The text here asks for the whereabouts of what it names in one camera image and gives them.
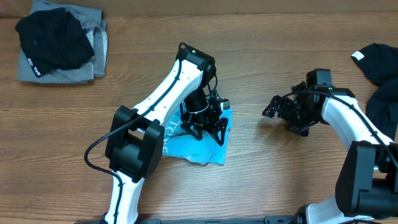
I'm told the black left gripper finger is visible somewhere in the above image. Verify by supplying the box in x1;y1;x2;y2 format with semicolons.
181;121;203;141
210;118;229;146

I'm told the light blue t-shirt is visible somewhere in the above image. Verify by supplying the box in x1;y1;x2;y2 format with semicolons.
162;109;233;165

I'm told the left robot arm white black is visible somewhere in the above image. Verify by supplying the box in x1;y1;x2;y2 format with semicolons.
100;42;228;223

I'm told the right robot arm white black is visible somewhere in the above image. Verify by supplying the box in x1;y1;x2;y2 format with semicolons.
262;82;397;223

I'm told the unfolded black garment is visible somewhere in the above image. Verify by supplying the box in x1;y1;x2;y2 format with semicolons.
351;43;397;139

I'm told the folded grey garment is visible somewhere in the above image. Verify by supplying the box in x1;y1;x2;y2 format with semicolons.
17;1;108;84

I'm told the folded black garment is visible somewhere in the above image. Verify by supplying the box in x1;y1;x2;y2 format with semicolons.
15;7;95;78

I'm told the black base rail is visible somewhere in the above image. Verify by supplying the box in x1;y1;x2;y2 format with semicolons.
74;215;299;224

